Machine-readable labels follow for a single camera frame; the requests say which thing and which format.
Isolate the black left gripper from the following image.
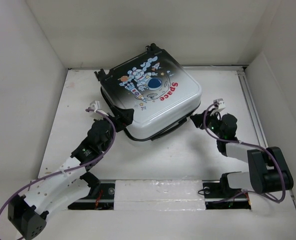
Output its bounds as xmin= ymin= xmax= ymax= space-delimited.
xmin=94 ymin=106 xmax=133 ymax=152

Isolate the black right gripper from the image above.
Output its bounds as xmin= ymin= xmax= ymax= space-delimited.
xmin=189 ymin=108 xmax=224 ymax=139

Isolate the black white astronaut suitcase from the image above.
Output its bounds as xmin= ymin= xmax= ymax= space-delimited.
xmin=94 ymin=43 xmax=202 ymax=142

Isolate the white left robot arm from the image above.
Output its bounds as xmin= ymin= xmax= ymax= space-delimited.
xmin=7 ymin=104 xmax=134 ymax=240

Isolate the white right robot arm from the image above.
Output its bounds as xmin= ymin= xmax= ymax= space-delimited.
xmin=191 ymin=112 xmax=294 ymax=194

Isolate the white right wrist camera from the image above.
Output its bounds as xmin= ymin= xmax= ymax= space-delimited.
xmin=211 ymin=98 xmax=226 ymax=116

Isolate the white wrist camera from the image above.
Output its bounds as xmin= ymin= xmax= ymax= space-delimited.
xmin=211 ymin=98 xmax=226 ymax=116
xmin=85 ymin=100 xmax=105 ymax=115

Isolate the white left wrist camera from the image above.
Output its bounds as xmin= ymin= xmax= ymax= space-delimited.
xmin=85 ymin=100 xmax=105 ymax=115

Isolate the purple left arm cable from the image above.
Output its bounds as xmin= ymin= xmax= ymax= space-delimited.
xmin=0 ymin=107 xmax=118 ymax=240

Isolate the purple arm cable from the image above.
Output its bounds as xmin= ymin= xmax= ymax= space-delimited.
xmin=202 ymin=104 xmax=287 ymax=205
xmin=0 ymin=107 xmax=118 ymax=240

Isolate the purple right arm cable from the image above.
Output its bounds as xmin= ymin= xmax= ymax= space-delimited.
xmin=202 ymin=104 xmax=287 ymax=205

